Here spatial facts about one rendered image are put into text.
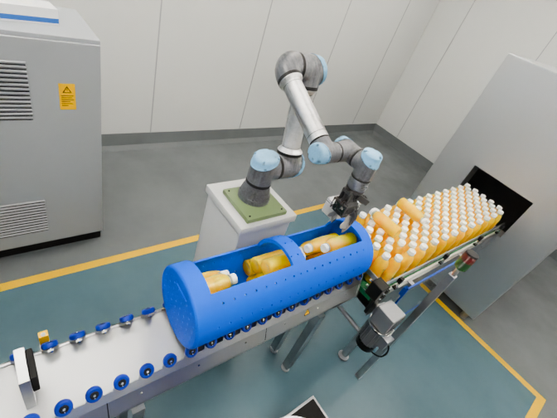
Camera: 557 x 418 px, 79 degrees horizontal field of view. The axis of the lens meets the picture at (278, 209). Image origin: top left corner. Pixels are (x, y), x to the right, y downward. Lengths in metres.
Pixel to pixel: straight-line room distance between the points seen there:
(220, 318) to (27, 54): 1.56
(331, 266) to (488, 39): 4.95
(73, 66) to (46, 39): 0.16
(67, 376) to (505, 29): 5.80
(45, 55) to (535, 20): 5.31
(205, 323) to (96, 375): 0.38
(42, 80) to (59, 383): 1.45
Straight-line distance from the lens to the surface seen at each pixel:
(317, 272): 1.35
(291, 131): 1.50
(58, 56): 2.13
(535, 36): 5.78
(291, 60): 1.37
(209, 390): 2.30
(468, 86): 5.95
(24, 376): 1.15
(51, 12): 2.25
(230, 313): 1.15
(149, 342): 1.34
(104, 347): 1.33
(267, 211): 1.54
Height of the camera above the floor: 2.10
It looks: 36 degrees down
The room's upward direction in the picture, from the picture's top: 22 degrees clockwise
